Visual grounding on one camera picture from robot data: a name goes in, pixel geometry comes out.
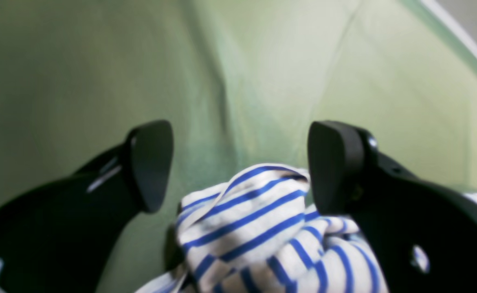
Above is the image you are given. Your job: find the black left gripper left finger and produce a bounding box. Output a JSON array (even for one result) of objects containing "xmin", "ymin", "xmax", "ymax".
[{"xmin": 0, "ymin": 119, "xmax": 174, "ymax": 293}]

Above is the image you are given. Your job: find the blue white striped t-shirt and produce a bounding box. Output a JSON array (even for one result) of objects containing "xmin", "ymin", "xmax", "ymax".
[{"xmin": 134, "ymin": 164, "xmax": 477, "ymax": 293}]

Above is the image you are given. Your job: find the green table cloth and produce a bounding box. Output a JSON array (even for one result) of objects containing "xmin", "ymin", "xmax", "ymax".
[{"xmin": 0, "ymin": 0, "xmax": 477, "ymax": 293}]

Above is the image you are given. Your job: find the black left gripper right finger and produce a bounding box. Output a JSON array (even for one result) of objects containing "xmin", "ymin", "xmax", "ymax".
[{"xmin": 308, "ymin": 120, "xmax": 477, "ymax": 293}]

